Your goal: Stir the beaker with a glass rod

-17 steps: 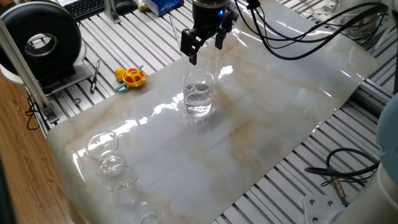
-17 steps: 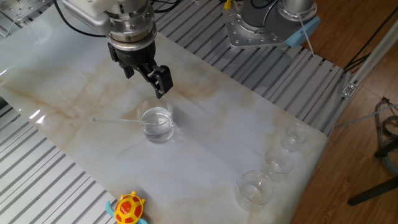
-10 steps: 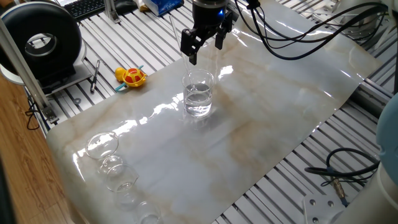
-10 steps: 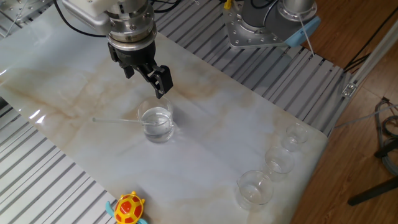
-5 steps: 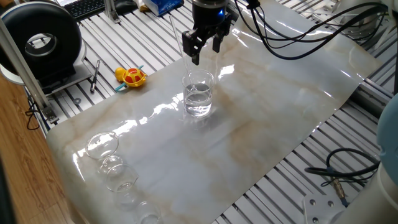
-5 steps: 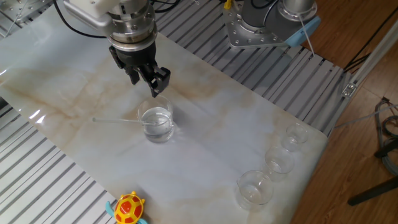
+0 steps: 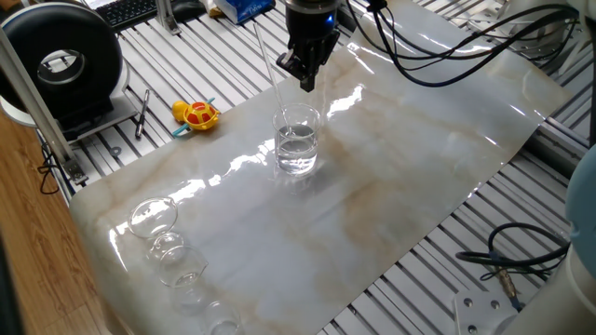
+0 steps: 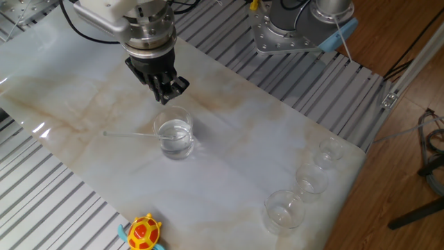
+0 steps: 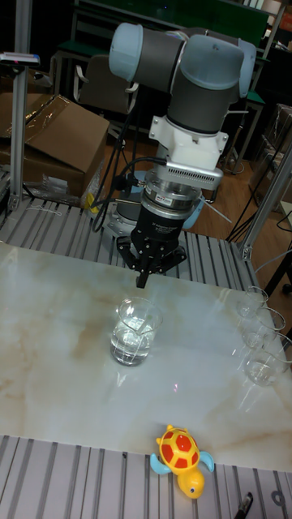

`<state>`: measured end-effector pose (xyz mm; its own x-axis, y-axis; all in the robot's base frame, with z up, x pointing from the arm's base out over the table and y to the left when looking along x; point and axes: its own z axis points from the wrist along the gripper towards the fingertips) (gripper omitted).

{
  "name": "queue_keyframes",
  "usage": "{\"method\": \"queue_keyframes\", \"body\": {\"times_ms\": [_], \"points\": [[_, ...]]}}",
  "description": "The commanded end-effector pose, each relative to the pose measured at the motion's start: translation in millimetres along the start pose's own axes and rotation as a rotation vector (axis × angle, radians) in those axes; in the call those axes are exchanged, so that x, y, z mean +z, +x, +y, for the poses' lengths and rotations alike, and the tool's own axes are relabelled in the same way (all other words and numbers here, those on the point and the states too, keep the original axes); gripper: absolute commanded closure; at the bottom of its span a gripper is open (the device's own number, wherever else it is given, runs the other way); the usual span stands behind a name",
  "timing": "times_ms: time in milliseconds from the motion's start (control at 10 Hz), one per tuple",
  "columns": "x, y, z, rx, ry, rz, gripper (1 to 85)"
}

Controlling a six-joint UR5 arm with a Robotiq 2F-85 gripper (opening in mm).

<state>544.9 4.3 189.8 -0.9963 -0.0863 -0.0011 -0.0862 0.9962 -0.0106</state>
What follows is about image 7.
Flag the glossy marble pattern mat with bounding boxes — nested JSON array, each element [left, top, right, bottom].
[[68, 0, 573, 335]]

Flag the black floor cable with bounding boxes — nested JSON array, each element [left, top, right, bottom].
[[36, 141, 62, 195]]

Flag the large empty glass beaker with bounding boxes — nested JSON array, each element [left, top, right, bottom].
[[128, 196, 185, 261]]

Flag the silver metal mount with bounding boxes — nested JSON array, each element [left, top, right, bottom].
[[505, 0, 596, 53]]

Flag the coiled black cable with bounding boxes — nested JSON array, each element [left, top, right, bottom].
[[454, 221, 572, 312]]

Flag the black ring shaped device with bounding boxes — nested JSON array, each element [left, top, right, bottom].
[[0, 2, 139, 143]]

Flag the clear glass stirring rod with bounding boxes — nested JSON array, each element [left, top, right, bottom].
[[253, 21, 295, 137]]

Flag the small empty glass beaker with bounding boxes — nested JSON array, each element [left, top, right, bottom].
[[201, 300, 244, 335]]

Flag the black computer mouse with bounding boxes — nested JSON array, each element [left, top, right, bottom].
[[171, 0, 209, 22]]

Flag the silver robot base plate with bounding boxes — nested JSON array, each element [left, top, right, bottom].
[[453, 289, 521, 335]]

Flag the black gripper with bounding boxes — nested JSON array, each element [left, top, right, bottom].
[[276, 5, 341, 93]]

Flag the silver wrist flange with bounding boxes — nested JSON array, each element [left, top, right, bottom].
[[284, 0, 341, 9]]

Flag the yellow orange turtle toy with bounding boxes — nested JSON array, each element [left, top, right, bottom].
[[170, 96, 222, 139]]

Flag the aluminium frame strut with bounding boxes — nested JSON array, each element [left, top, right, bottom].
[[0, 27, 89, 186], [155, 0, 183, 36]]

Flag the black pen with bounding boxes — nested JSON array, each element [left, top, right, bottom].
[[134, 88, 151, 140]]

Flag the medium empty glass beaker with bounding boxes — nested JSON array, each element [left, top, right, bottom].
[[156, 245, 210, 317]]

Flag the blue tissue pack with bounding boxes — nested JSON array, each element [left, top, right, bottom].
[[213, 0, 276, 25]]

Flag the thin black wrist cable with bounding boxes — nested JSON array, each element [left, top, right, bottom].
[[345, 0, 583, 61]]

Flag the glass beaker with water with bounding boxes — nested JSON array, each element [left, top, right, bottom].
[[272, 102, 322, 177]]

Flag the black computer keyboard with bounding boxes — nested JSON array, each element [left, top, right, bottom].
[[95, 0, 159, 32]]

